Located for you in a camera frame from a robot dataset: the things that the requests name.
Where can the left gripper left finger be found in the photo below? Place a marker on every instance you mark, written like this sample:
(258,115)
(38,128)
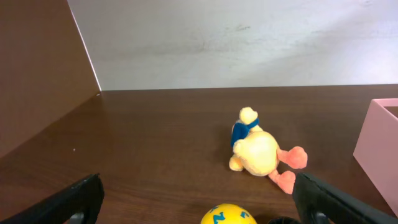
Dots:
(83,197)

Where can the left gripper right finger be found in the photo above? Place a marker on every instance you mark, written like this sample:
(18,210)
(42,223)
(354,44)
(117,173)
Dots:
(319,202)

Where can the yellow plush duck blue scarf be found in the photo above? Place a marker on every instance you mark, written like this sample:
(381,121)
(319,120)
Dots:
(258,152)

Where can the black round cap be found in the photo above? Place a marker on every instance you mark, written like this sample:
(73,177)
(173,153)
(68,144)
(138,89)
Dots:
(283,220)

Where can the pink cardboard box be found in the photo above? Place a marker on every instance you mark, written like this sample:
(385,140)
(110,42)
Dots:
(376,148)

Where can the yellow ball blue letters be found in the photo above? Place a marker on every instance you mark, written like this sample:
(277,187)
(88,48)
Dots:
(227,213)

